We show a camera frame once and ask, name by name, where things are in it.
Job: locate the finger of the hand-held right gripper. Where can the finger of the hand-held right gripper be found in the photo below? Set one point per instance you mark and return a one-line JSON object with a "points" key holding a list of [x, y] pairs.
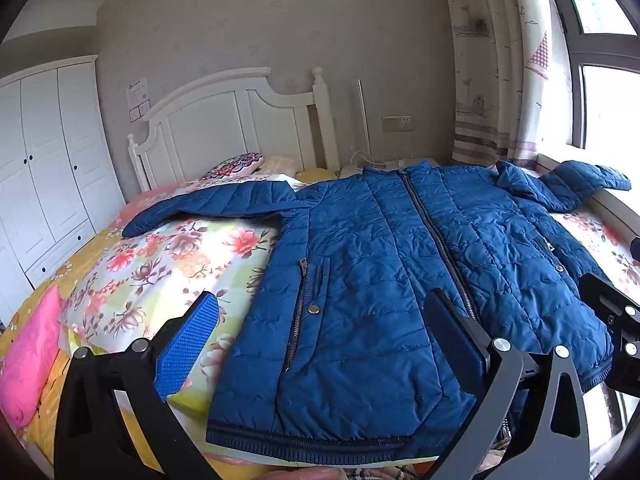
{"points": [[629, 365], [597, 292]]}

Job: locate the yellow pillow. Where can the yellow pillow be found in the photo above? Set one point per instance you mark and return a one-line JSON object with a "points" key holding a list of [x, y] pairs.
{"points": [[320, 174]]}

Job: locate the cream pillow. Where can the cream pillow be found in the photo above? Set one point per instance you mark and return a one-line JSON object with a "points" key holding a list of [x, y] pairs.
{"points": [[280, 166]]}

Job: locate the yellow bed sheet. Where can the yellow bed sheet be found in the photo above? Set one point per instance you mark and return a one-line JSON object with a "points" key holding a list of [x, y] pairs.
{"points": [[47, 402]]}

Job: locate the white wardrobe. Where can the white wardrobe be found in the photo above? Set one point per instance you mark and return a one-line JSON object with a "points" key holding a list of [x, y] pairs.
{"points": [[45, 160]]}

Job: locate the wall light switch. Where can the wall light switch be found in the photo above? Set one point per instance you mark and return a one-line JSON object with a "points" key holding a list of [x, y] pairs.
{"points": [[140, 112]]}

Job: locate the printed curtain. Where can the printed curtain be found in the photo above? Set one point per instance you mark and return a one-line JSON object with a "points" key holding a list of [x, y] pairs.
{"points": [[490, 60]]}

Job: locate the wall power outlet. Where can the wall power outlet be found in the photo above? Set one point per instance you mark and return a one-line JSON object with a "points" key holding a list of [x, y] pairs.
{"points": [[398, 123]]}

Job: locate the floral blanket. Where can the floral blanket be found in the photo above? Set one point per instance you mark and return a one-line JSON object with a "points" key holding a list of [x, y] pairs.
{"points": [[165, 260]]}

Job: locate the blue puffer jacket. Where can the blue puffer jacket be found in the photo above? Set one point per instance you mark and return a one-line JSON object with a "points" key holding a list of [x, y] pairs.
{"points": [[375, 260]]}

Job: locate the dark window frame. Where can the dark window frame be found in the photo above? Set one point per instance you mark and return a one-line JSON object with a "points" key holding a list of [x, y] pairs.
{"points": [[575, 45]]}

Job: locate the white nightstand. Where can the white nightstand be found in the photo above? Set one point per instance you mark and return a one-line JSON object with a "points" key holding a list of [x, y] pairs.
{"points": [[352, 170]]}

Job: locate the white power strip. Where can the white power strip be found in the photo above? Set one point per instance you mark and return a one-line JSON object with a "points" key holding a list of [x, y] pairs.
{"points": [[397, 162]]}

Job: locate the wall paper notice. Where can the wall paper notice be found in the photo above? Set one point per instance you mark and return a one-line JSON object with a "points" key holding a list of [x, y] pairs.
{"points": [[136, 91]]}

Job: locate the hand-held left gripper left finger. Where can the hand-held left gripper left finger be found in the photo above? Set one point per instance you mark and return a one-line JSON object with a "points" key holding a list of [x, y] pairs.
{"points": [[185, 347]]}

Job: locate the white lamp pole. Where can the white lamp pole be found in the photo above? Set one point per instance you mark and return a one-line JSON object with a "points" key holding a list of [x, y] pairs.
{"points": [[364, 120]]}

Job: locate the purple patterned pillow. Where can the purple patterned pillow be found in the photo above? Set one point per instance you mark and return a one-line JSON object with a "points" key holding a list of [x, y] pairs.
{"points": [[235, 165]]}

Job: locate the pink blanket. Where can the pink blanket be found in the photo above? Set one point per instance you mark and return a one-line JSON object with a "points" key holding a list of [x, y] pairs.
{"points": [[30, 355]]}

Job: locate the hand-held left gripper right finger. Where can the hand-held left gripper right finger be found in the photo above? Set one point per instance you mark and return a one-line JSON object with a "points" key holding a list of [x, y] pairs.
{"points": [[452, 345]]}

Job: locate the white bed headboard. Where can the white bed headboard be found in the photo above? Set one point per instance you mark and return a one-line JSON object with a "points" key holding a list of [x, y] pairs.
{"points": [[210, 125]]}

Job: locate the window sill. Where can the window sill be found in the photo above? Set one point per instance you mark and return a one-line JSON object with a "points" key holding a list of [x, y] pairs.
{"points": [[612, 200]]}

